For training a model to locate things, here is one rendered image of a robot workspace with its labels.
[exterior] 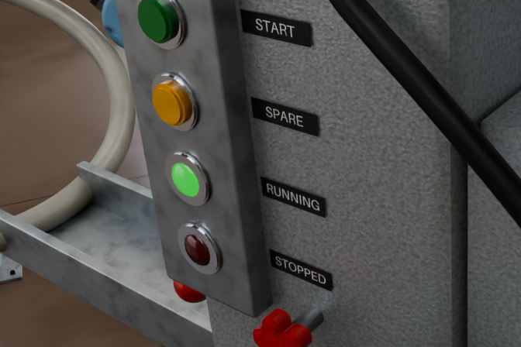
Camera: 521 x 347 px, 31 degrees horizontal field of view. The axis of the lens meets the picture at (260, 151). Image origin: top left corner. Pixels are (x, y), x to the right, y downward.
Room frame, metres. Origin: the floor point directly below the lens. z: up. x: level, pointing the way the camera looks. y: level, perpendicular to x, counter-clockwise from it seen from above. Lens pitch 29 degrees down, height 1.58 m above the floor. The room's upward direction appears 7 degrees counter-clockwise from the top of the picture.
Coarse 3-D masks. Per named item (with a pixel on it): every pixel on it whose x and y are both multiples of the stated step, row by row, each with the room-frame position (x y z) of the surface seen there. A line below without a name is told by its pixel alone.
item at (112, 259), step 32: (96, 192) 0.86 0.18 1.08; (128, 192) 0.82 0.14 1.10; (0, 224) 0.79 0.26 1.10; (64, 224) 0.84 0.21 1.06; (96, 224) 0.83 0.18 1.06; (128, 224) 0.82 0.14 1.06; (32, 256) 0.76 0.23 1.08; (64, 256) 0.72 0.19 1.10; (96, 256) 0.77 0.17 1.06; (128, 256) 0.77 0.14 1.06; (160, 256) 0.76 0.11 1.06; (64, 288) 0.73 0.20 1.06; (96, 288) 0.69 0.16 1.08; (128, 288) 0.66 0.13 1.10; (160, 288) 0.71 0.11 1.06; (128, 320) 0.67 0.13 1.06; (160, 320) 0.63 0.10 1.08; (192, 320) 0.61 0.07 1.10
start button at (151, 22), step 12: (144, 0) 0.49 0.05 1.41; (156, 0) 0.48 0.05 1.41; (144, 12) 0.49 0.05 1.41; (156, 12) 0.48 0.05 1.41; (168, 12) 0.48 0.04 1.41; (144, 24) 0.49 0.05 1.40; (156, 24) 0.48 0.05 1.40; (168, 24) 0.48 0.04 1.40; (156, 36) 0.48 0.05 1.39; (168, 36) 0.48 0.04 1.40
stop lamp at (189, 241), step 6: (186, 240) 0.49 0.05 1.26; (192, 240) 0.48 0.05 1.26; (198, 240) 0.48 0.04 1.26; (186, 246) 0.49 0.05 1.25; (192, 246) 0.48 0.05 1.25; (198, 246) 0.48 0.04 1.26; (204, 246) 0.48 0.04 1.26; (186, 252) 0.49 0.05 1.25; (192, 252) 0.48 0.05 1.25; (198, 252) 0.48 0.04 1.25; (204, 252) 0.48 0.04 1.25; (192, 258) 0.48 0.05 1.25; (198, 258) 0.48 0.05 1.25; (204, 258) 0.48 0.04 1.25; (198, 264) 0.48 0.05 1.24; (204, 264) 0.48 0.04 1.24
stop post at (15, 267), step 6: (0, 258) 2.37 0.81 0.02; (6, 258) 2.38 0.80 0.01; (0, 264) 2.34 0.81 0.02; (6, 264) 2.35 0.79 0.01; (12, 264) 2.35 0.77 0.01; (18, 264) 2.34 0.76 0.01; (0, 270) 2.32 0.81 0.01; (6, 270) 2.32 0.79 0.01; (12, 270) 2.30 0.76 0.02; (18, 270) 2.31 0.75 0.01; (0, 276) 2.29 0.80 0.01; (6, 276) 2.29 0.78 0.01; (12, 276) 2.29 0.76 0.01; (18, 276) 2.28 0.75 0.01; (0, 282) 2.27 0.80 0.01; (6, 282) 2.27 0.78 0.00
